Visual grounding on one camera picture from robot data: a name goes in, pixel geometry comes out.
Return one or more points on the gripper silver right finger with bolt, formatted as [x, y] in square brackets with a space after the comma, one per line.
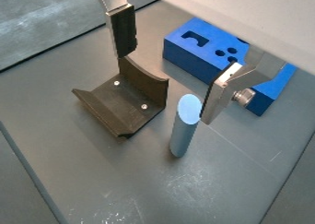
[261, 68]

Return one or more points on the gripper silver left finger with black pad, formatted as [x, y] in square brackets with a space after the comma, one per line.
[121, 21]

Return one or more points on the light blue oval peg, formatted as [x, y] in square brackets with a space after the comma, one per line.
[186, 124]

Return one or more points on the blue foam shape board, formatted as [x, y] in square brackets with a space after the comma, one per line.
[202, 49]

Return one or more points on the black curved holder stand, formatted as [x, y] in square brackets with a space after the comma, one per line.
[129, 100]

